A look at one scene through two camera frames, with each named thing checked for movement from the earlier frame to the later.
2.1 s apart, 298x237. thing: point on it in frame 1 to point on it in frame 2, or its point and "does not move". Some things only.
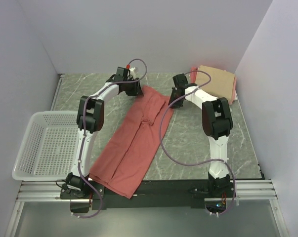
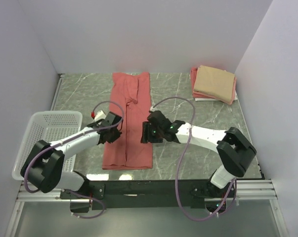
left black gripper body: (131, 88) to (115, 129)
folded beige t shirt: (222, 84) does not move
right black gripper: (174, 90) to (147, 136)
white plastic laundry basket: (47, 150) does not move
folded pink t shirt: (193, 76) does not move
